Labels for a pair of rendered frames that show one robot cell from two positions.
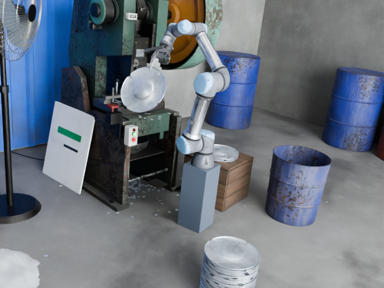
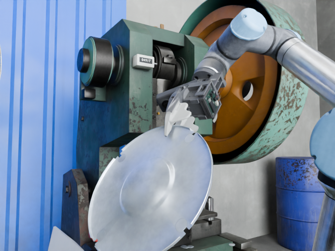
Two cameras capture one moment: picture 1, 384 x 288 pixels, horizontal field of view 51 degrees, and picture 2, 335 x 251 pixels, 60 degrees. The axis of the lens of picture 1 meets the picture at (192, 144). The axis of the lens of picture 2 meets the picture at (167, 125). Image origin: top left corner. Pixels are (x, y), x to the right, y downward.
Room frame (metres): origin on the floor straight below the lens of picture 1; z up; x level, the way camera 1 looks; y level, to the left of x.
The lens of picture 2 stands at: (1.79, 0.12, 1.02)
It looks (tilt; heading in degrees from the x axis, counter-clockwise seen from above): 4 degrees up; 16
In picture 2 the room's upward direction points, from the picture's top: straight up
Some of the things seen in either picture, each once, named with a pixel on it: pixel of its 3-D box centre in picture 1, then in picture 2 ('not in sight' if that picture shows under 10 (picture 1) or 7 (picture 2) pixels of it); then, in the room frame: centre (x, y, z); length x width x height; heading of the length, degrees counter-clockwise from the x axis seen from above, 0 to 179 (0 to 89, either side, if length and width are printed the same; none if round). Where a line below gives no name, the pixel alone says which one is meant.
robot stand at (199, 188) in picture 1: (198, 194); not in sight; (2.48, -0.08, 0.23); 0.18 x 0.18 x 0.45; 58
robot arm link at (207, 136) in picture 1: (204, 140); not in sight; (2.48, -0.08, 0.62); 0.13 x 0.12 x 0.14; 133
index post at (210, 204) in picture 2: not in sight; (209, 207); (3.02, 0.29, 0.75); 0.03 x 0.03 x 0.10; 49
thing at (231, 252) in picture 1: (231, 252); not in sight; (1.82, -0.27, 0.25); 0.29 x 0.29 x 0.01
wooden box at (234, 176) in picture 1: (216, 175); not in sight; (2.95, -0.22, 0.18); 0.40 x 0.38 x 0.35; 55
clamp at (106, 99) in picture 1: (111, 95); not in sight; (2.85, 0.61, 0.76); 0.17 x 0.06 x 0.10; 139
